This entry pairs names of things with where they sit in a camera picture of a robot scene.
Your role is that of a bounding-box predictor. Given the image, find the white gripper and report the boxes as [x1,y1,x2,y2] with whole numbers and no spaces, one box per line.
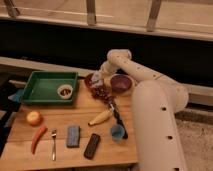
[99,61,116,76]

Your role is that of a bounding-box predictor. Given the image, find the light blue towel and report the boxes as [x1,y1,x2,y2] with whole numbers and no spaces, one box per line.
[91,71,104,88]

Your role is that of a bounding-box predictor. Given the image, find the red bowl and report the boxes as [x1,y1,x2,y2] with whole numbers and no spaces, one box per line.
[84,73,104,89]

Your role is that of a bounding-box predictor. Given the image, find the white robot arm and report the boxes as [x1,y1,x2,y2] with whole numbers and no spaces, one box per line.
[100,49,189,171]

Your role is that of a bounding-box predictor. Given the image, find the purple bowl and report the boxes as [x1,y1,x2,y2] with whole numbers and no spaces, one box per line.
[110,74,132,93]

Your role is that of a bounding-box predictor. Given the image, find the bunch of dark grapes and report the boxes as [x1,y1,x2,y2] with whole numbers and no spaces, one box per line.
[92,88,114,103]

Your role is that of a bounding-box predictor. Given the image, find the yellow banana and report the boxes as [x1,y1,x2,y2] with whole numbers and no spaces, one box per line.
[88,110,112,126]

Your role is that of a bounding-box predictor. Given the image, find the blue plastic cup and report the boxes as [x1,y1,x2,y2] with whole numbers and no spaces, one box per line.
[110,124,125,141]

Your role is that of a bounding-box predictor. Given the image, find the green plastic tray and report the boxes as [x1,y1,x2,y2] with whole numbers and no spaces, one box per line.
[21,71,78,105]

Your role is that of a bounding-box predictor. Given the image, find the black remote control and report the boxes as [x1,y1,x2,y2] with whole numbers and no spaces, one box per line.
[84,133,101,159]

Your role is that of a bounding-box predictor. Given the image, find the blue sponge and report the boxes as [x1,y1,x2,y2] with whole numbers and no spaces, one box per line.
[66,125,80,148]

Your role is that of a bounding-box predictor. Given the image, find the silver fork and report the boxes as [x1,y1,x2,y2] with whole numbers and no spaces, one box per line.
[51,129,57,161]

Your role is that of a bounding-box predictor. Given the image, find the red yellow apple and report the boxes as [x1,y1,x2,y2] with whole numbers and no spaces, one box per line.
[26,111,42,126]

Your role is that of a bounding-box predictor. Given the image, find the red chili pepper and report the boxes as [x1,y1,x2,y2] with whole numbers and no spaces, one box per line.
[31,125,47,154]

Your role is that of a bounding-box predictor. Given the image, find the blue cloth at left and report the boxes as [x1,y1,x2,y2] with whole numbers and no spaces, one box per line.
[8,89,23,103]

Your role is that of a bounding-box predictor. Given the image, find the black handled utensil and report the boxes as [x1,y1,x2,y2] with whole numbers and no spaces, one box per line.
[109,103,128,139]

